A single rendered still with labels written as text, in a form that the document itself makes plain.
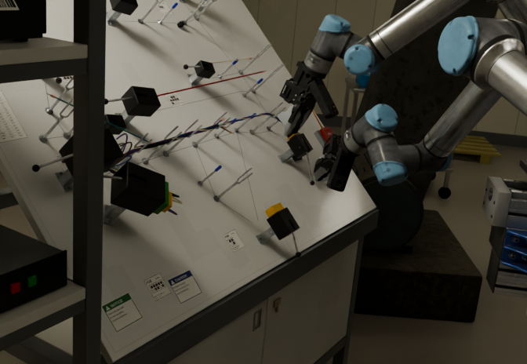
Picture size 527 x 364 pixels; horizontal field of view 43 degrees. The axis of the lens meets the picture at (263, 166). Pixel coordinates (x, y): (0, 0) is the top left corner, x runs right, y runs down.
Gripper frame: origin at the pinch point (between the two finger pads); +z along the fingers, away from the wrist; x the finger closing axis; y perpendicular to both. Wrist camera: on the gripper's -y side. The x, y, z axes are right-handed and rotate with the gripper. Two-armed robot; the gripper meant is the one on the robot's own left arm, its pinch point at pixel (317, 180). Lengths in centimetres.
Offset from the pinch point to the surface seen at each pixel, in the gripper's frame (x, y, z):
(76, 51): 71, -40, -67
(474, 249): -185, 102, 157
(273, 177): 12.4, -3.0, 2.5
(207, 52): 40, 30, 4
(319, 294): -17.3, -22.4, 23.9
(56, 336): 55, -63, 0
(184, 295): 34, -51, -15
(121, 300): 47, -58, -20
